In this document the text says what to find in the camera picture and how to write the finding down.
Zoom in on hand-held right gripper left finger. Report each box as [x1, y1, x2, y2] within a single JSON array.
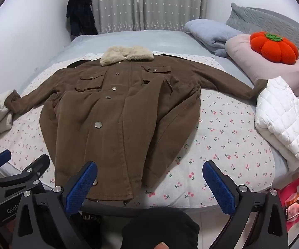
[[12, 161, 98, 249]]

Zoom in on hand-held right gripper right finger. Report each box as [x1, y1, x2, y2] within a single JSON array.
[[202, 160, 290, 249]]

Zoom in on brown coat with fleece collar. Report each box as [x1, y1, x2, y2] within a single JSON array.
[[4, 45, 269, 203]]

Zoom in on dark hanging clothes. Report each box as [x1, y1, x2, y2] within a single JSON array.
[[66, 0, 98, 37]]

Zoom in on cherry print bed sheet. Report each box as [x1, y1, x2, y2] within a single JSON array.
[[0, 50, 277, 209]]

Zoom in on person's black clothing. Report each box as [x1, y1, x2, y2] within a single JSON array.
[[122, 207, 200, 249]]

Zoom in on red printed bag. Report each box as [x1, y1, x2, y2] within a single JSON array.
[[279, 161, 299, 231]]

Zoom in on white quilted jacket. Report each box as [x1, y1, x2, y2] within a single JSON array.
[[254, 76, 299, 172]]

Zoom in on pink pillow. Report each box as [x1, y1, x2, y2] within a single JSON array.
[[225, 34, 299, 96]]

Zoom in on orange pumpkin cushion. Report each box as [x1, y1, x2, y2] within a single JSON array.
[[249, 31, 299, 65]]

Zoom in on grey folded blanket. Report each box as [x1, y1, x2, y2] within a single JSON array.
[[184, 19, 244, 57]]

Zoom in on grey bed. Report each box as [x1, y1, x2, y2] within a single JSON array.
[[0, 30, 290, 179]]

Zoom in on grey quilted headboard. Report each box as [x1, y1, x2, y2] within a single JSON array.
[[226, 2, 299, 65]]

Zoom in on grey star print curtain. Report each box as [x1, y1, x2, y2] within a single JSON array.
[[87, 0, 209, 35]]

